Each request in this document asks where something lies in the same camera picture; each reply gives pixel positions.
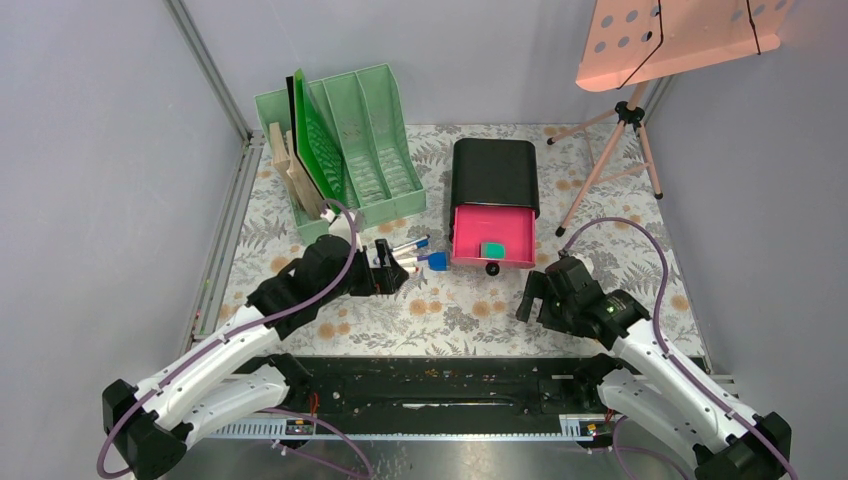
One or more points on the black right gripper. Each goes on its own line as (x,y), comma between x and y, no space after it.
(535,287)

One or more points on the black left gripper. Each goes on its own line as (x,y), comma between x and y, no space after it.
(379,280)

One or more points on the blue whiteboard eraser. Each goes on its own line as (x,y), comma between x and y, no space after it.
(438,261)

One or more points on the green grey eraser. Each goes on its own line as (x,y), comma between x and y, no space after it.
(493,250)

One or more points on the black pink drawer unit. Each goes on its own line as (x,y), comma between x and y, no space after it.
(494,197)

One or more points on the green transparent plastic folder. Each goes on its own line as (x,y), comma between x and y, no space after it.
(327,154)

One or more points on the green 104-storey treehouse book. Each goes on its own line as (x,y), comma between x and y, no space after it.
(281,160)

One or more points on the white AVE notebook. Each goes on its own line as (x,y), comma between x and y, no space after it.
(303,151)

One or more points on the purple 52-storey treehouse book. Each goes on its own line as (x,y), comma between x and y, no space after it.
(307,194)

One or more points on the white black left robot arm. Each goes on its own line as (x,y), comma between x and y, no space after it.
(152,424)

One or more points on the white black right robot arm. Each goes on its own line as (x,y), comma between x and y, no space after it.
(662,364)

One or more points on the white marker pen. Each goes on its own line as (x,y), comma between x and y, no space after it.
(414,261)

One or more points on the blue capped marker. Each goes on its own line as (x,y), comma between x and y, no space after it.
(411,246)

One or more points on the mint green file organizer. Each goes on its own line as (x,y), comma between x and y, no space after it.
(363,112)

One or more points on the pink music stand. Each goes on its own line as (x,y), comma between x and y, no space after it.
(634,43)

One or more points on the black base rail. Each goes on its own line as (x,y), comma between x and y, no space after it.
(475,398)

